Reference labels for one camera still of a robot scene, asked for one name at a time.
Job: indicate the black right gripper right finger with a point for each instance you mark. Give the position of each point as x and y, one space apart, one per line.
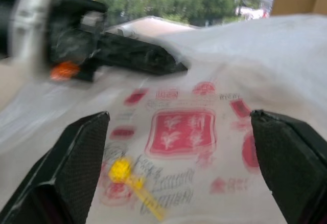
288 162

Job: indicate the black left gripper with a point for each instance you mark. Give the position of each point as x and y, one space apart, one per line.
70 34

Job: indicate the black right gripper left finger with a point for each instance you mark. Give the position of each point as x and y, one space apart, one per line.
74 162

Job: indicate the white plastic bag red print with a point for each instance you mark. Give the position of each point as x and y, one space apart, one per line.
230 63

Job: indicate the yellow plastic tie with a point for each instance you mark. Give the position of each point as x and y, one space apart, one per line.
122 169

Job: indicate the small orange object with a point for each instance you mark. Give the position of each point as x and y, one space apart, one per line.
64 71

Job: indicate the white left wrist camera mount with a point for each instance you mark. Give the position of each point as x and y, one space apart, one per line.
30 24

